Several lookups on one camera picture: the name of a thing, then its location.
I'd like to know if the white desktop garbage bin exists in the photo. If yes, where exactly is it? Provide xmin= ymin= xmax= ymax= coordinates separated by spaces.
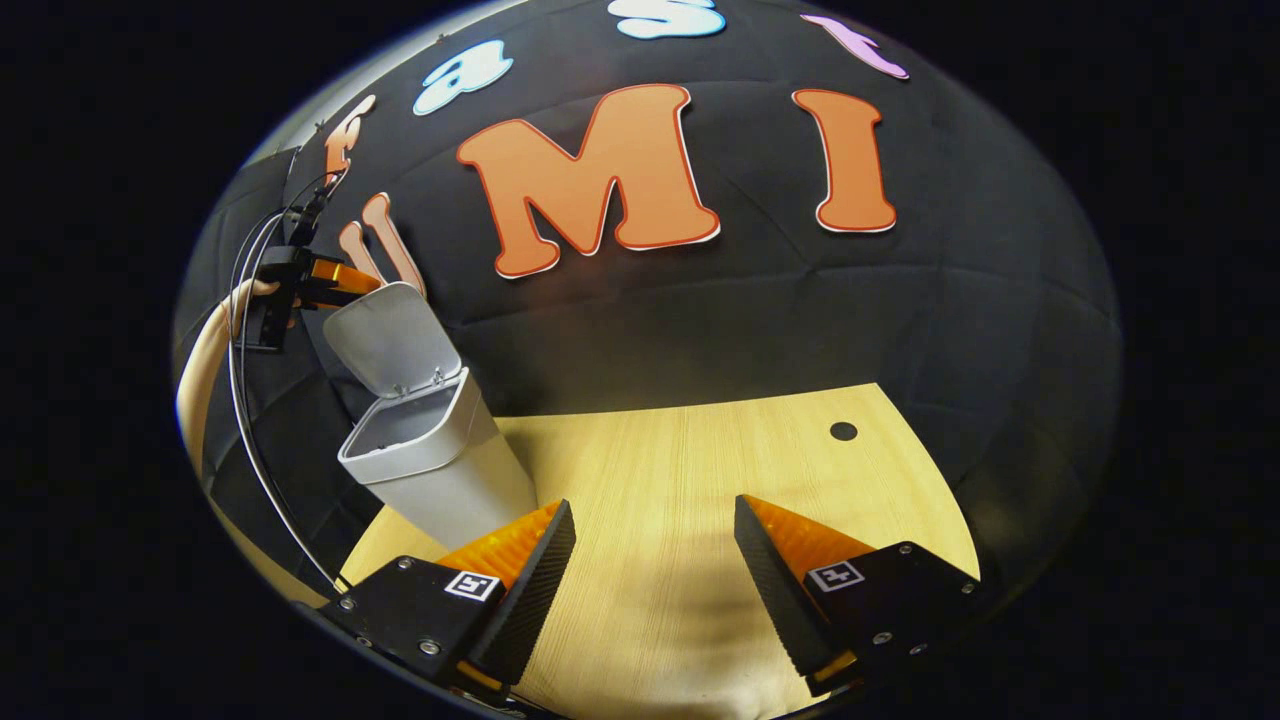
xmin=322 ymin=281 xmax=539 ymax=551

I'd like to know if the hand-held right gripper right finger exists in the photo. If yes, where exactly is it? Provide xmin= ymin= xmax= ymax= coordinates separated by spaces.
xmin=734 ymin=495 xmax=986 ymax=699

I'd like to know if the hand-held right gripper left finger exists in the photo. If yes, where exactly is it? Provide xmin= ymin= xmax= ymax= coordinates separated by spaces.
xmin=318 ymin=500 xmax=578 ymax=707

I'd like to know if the wooden desktop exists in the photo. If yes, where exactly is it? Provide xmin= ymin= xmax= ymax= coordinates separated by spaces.
xmin=340 ymin=383 xmax=981 ymax=720

